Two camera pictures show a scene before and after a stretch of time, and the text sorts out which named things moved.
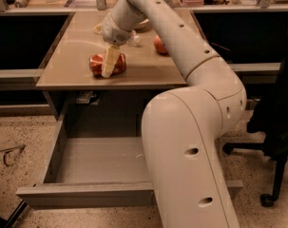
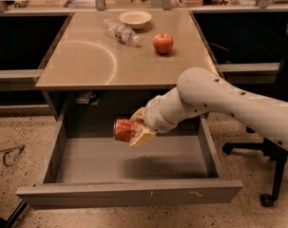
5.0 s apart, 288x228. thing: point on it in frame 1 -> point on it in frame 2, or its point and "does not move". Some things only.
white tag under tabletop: (85, 97) does not move
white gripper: (113, 32) -> (155, 116)
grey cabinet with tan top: (87, 77) does not move
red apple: (160, 46) does not move
